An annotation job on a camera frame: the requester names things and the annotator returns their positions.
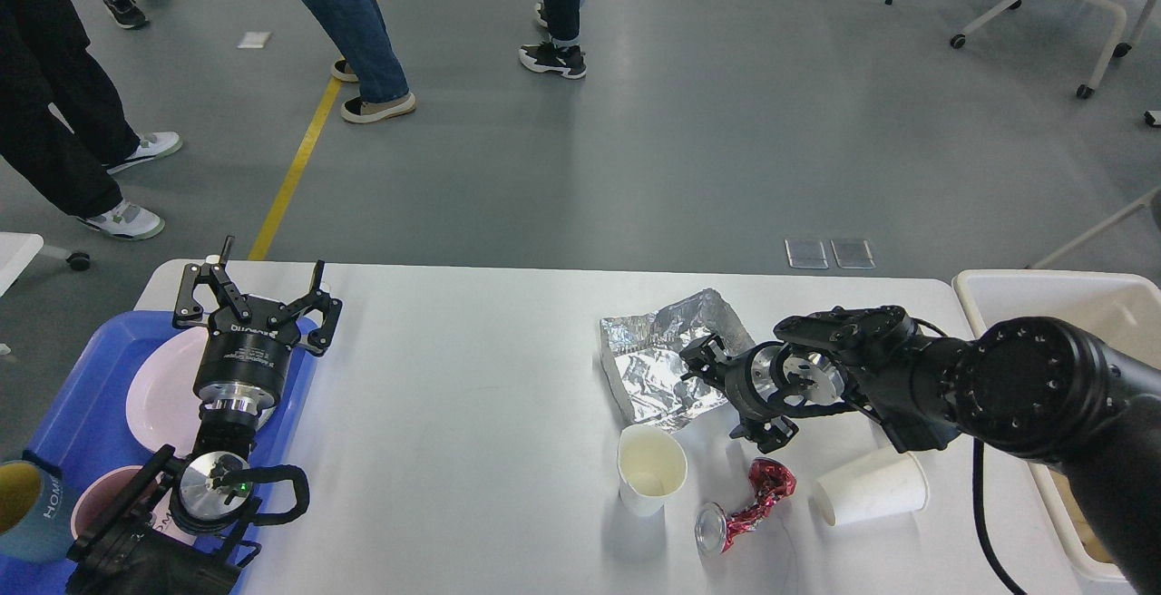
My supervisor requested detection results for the floor plate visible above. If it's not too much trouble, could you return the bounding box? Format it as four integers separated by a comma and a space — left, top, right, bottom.
785, 239, 830, 271
830, 239, 877, 268

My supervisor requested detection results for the white paper cup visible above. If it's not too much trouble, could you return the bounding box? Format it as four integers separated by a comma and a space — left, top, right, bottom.
814, 447, 930, 526
616, 424, 688, 517

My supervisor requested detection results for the lying white paper cup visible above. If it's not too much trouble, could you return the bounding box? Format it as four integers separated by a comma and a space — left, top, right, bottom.
814, 447, 930, 526

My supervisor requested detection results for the large foil sheet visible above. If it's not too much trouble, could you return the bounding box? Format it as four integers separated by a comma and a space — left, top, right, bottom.
599, 288, 755, 433

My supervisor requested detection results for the blue plastic tray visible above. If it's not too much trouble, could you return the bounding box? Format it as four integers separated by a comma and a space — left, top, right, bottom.
1, 310, 317, 594

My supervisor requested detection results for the person in grey sweater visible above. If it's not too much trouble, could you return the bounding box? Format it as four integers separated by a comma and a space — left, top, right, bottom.
1, 0, 182, 241

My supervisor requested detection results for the crushed red can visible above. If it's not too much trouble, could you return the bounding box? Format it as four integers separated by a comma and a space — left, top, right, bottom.
694, 457, 796, 555

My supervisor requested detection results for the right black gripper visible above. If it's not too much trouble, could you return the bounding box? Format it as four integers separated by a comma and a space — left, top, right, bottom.
679, 334, 799, 454

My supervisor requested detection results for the beige plastic bin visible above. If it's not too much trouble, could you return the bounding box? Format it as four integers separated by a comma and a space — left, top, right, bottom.
953, 268, 1160, 594

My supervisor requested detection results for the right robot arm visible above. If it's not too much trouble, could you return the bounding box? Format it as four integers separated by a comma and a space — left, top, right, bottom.
680, 306, 1160, 594

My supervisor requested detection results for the right floor plate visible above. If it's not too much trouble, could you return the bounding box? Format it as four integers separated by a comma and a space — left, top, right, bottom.
830, 239, 877, 268

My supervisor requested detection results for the person in blue jeans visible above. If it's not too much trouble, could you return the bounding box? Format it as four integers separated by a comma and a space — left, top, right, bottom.
302, 0, 417, 124

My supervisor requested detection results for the left floor plate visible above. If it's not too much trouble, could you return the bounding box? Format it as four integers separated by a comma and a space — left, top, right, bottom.
785, 239, 830, 271

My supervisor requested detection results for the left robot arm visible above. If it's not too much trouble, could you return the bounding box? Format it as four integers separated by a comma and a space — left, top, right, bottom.
65, 237, 342, 594

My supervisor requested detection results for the pink mug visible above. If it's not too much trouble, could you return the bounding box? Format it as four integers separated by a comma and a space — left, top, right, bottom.
70, 465, 196, 545

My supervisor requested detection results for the dark teal mug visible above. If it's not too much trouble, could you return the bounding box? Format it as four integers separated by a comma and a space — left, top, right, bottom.
1, 451, 82, 562

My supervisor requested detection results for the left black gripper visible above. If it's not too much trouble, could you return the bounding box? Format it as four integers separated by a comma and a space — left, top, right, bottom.
171, 237, 342, 415

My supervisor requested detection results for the pink plate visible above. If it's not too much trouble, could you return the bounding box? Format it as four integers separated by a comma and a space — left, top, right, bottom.
125, 327, 277, 456

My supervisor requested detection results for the person in dark jeans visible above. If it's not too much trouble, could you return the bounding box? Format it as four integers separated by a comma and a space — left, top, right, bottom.
518, 0, 586, 80

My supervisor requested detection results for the white side table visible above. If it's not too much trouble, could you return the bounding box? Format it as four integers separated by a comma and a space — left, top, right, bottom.
0, 231, 44, 295

